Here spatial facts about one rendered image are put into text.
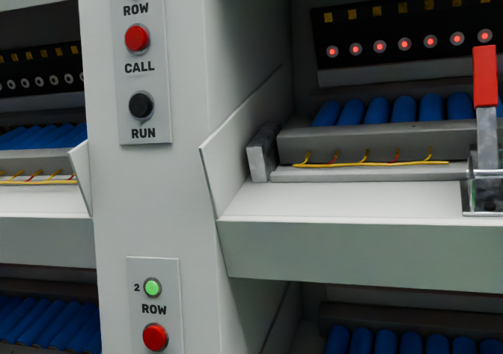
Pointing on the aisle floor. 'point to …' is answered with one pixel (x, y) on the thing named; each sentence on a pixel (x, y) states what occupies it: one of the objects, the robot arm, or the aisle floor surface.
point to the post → (183, 154)
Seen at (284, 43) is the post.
